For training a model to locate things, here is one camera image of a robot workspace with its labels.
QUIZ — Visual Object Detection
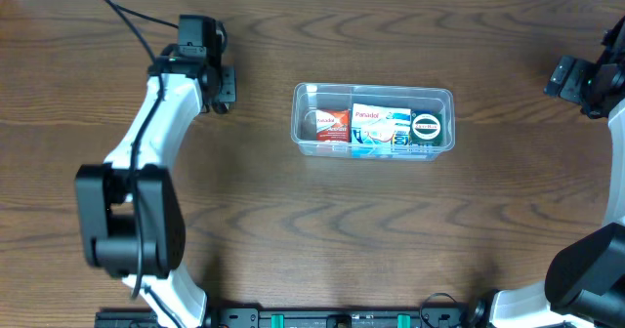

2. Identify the red Panadol box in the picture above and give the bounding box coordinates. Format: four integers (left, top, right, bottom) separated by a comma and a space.
315, 109, 350, 143

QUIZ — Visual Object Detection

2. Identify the clear plastic container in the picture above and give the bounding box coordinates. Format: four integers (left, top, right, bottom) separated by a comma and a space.
291, 83, 455, 161

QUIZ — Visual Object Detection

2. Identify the blue fever patch box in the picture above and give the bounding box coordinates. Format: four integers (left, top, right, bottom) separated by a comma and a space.
352, 129, 443, 150

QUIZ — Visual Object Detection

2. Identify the white Panadol box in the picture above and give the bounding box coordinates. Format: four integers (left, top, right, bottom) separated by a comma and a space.
351, 103, 411, 139

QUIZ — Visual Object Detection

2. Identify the green ointment box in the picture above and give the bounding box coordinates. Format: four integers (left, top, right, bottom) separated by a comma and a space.
409, 110, 443, 146

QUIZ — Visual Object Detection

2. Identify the black bottle white cap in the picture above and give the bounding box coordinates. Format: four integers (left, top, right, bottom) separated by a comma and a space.
211, 102, 229, 114

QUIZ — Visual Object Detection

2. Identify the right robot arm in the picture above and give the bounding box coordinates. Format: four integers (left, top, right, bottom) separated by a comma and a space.
463, 20, 624, 327

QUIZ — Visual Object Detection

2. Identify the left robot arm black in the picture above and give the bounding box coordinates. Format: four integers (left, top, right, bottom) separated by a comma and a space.
74, 15, 236, 327

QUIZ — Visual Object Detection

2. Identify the left black cable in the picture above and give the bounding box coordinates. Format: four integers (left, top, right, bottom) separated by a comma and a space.
101, 0, 187, 328

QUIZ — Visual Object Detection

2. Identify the black mounting rail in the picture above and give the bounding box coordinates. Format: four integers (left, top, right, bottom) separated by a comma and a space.
203, 306, 491, 328

